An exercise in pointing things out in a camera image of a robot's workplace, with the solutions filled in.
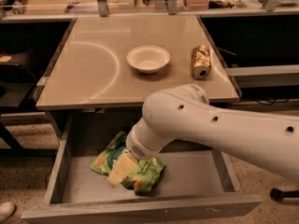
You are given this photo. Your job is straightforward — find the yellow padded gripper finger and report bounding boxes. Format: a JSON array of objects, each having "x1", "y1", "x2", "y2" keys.
[{"x1": 107, "y1": 153, "x2": 137, "y2": 188}]

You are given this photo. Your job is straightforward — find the dark bag on shelf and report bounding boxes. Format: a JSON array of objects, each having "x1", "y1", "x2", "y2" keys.
[{"x1": 0, "y1": 52, "x2": 36, "y2": 83}]

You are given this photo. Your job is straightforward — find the open grey drawer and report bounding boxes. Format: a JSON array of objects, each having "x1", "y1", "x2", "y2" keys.
[{"x1": 21, "y1": 110, "x2": 262, "y2": 224}]

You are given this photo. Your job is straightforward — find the green rice chip bag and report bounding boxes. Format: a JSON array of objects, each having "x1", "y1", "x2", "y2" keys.
[{"x1": 90, "y1": 131, "x2": 165, "y2": 196}]

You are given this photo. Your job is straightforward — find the white shoe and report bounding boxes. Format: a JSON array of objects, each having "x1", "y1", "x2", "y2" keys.
[{"x1": 0, "y1": 202, "x2": 16, "y2": 223}]

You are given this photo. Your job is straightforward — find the grey cabinet counter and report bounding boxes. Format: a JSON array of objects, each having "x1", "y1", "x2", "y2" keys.
[{"x1": 32, "y1": 14, "x2": 243, "y2": 138}]

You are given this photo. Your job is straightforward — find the gold soda can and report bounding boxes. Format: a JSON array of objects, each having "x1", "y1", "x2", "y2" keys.
[{"x1": 191, "y1": 45, "x2": 211, "y2": 79}]

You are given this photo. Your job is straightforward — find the black chair base caster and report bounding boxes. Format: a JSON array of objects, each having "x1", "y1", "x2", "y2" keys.
[{"x1": 270, "y1": 188, "x2": 299, "y2": 202}]

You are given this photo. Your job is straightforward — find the white paper bowl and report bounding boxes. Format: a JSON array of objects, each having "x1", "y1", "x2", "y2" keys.
[{"x1": 126, "y1": 45, "x2": 170, "y2": 74}]

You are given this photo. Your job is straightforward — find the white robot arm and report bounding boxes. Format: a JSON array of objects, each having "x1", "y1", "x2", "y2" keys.
[{"x1": 108, "y1": 84, "x2": 299, "y2": 187}]

